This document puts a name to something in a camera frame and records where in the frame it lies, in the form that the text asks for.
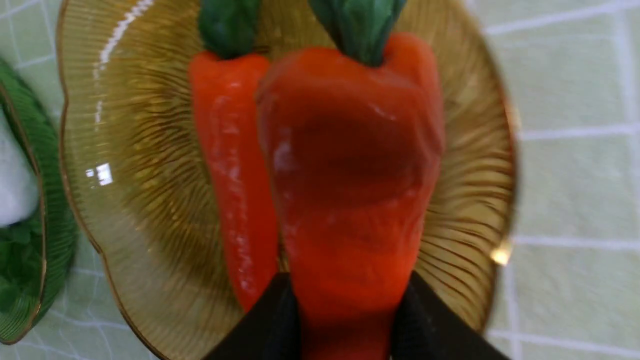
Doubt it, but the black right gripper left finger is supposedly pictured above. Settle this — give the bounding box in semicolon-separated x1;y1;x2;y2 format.
204;272;302;360

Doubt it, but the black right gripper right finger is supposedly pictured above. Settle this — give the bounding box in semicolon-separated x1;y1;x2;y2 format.
390;271;508;360

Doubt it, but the orange toy carrot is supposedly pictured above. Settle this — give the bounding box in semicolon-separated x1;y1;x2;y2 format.
256;0;445;360
188;0;279;312

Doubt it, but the white toy radish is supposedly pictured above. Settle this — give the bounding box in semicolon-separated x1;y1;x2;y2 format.
0;112;39;228

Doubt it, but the green ribbed plastic plate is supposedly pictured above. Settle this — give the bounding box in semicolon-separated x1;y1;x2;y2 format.
0;60;78;346

